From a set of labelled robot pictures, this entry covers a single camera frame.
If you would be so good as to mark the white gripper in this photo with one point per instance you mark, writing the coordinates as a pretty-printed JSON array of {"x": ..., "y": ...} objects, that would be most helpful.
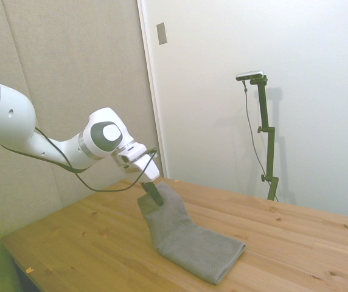
[{"x": 149, "y": 168}]

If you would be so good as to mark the grey towel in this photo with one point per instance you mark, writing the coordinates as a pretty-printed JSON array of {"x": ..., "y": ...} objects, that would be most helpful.
[{"x": 192, "y": 243}]

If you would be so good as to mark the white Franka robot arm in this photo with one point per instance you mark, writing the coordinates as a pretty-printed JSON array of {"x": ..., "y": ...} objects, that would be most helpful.
[{"x": 6, "y": 115}]

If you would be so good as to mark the white door frame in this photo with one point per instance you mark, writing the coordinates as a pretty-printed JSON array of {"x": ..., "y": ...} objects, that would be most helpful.
[{"x": 152, "y": 91}]

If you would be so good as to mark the black camera stand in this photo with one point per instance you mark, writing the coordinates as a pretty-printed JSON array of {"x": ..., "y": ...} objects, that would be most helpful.
[{"x": 266, "y": 127}]

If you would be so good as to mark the grey bar camera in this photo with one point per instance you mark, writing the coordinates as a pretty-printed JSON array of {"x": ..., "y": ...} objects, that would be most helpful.
[{"x": 250, "y": 75}]

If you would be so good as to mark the grey wall plate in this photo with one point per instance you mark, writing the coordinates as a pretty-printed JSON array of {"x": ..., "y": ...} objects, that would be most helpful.
[{"x": 162, "y": 33}]

